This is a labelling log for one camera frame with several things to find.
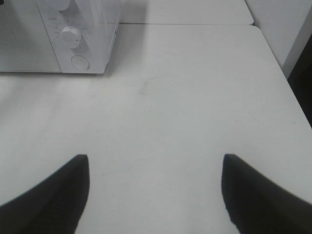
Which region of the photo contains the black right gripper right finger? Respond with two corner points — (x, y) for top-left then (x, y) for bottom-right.
(221, 154), (312, 234)

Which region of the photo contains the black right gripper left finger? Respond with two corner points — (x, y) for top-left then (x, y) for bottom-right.
(0, 155), (90, 234)

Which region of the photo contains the white round door button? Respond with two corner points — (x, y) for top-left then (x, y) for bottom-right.
(71, 56), (89, 70)

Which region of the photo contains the white microwave door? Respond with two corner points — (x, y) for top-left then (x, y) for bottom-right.
(0, 0), (61, 73)

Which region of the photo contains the white microwave knob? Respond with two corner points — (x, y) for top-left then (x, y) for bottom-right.
(52, 0), (71, 11)
(60, 26), (83, 49)

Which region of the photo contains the white microwave oven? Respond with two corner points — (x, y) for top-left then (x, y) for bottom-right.
(0, 0), (121, 74)

